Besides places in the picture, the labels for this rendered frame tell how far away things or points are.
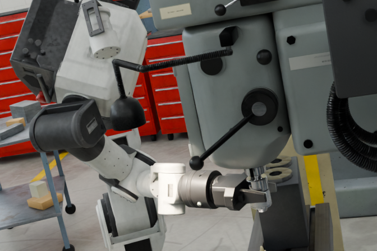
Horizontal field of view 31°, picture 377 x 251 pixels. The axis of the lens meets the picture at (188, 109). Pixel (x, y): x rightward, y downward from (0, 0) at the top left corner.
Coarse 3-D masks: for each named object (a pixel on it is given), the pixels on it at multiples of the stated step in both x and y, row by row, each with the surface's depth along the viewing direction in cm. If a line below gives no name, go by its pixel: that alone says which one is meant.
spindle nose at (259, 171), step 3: (255, 168) 144; (258, 168) 144; (261, 168) 144; (264, 168) 145; (246, 171) 145; (249, 171) 144; (255, 171) 144; (258, 171) 144; (261, 171) 144; (264, 171) 145; (246, 174) 145; (249, 174) 144; (255, 174) 144; (258, 174) 144
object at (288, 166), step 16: (288, 160) 192; (272, 176) 183; (288, 176) 182; (272, 192) 180; (288, 192) 179; (272, 208) 181; (288, 208) 180; (304, 208) 190; (272, 224) 182; (288, 224) 182; (304, 224) 181; (272, 240) 184; (288, 240) 183; (304, 240) 182
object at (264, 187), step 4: (260, 184) 145; (264, 184) 145; (268, 184) 146; (248, 188) 146; (252, 188) 145; (256, 188) 145; (260, 188) 145; (264, 188) 145; (268, 188) 146; (268, 192) 146; (268, 196) 146; (268, 200) 146; (252, 204) 147; (256, 204) 146; (260, 204) 146; (264, 204) 146; (268, 204) 146; (256, 208) 146; (260, 208) 146; (264, 208) 146
